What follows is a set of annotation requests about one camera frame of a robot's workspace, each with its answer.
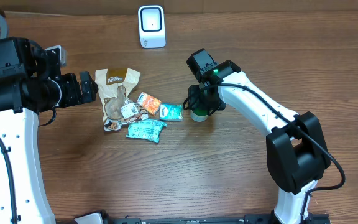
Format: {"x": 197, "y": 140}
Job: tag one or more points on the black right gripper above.
{"x": 197, "y": 103}

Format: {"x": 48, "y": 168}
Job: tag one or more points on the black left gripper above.
{"x": 76, "y": 96}

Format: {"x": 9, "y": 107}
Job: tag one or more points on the green lid beige jar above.
{"x": 199, "y": 113}

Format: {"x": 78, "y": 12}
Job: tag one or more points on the teal Kleenex tissue pack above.
{"x": 171, "y": 112}

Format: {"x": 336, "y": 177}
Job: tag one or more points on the brown Pantree mushroom bag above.
{"x": 114, "y": 86}

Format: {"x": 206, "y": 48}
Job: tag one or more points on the orange Kleenex tissue pack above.
{"x": 150, "y": 103}

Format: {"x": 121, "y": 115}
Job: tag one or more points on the mixed beans printed bag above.
{"x": 129, "y": 116}

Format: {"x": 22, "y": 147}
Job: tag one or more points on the teal wet wipes pack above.
{"x": 148, "y": 129}

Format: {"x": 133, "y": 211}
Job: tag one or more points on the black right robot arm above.
{"x": 295, "y": 143}

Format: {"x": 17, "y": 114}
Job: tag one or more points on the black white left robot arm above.
{"x": 31, "y": 82}

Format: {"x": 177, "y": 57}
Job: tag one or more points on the white barcode scanner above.
{"x": 151, "y": 20}

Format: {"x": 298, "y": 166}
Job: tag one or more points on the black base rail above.
{"x": 197, "y": 221}

